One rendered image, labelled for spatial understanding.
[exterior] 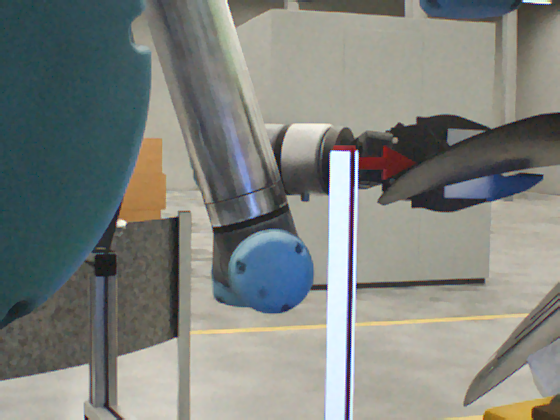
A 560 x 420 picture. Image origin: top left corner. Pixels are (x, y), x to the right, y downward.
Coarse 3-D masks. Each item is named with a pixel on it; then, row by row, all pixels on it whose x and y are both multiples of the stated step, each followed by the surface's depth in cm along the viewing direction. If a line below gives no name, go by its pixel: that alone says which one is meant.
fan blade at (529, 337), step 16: (544, 304) 94; (528, 320) 96; (544, 320) 91; (512, 336) 97; (528, 336) 91; (544, 336) 88; (496, 352) 99; (512, 352) 91; (528, 352) 88; (496, 368) 91; (512, 368) 88; (480, 384) 91; (496, 384) 87; (464, 400) 90
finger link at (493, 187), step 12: (468, 180) 81; (480, 180) 80; (492, 180) 80; (504, 180) 79; (516, 180) 79; (528, 180) 79; (540, 180) 79; (444, 192) 81; (456, 192) 81; (468, 192) 81; (480, 192) 80; (492, 192) 80; (504, 192) 79; (516, 192) 79
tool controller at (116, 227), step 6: (120, 204) 113; (114, 216) 112; (114, 222) 112; (120, 222) 117; (108, 228) 112; (114, 228) 112; (120, 228) 116; (108, 234) 112; (114, 234) 113; (120, 234) 117; (102, 240) 112; (108, 240) 112; (96, 246) 111; (102, 246) 112; (108, 246) 112
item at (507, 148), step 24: (528, 120) 59; (552, 120) 59; (456, 144) 64; (480, 144) 64; (504, 144) 64; (528, 144) 65; (552, 144) 65; (432, 168) 70; (456, 168) 71; (480, 168) 73; (504, 168) 75; (528, 168) 78; (384, 192) 74; (408, 192) 76
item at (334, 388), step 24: (336, 168) 61; (336, 192) 61; (336, 216) 61; (336, 240) 61; (336, 264) 61; (336, 288) 61; (336, 312) 61; (336, 336) 61; (336, 360) 61; (336, 384) 61; (336, 408) 61
